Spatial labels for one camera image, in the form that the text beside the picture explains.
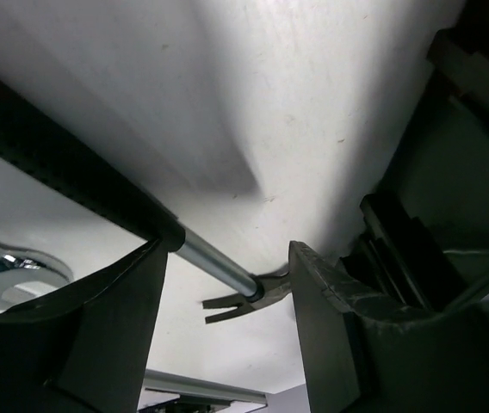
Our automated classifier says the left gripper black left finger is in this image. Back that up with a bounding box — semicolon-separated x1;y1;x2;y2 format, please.
0;240;168;412

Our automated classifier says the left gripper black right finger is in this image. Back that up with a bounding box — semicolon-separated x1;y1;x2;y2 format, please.
288;241;489;412

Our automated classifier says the silver open-end wrench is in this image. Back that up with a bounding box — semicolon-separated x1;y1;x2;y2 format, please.
0;243;74;311

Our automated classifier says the black handled claw hammer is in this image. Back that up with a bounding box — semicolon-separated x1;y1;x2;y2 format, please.
0;80;291;324

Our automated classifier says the black compartment tray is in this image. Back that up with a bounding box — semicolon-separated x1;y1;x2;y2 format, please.
342;1;489;311

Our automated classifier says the front aluminium rail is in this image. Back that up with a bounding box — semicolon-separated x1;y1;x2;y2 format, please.
137;370;268;413

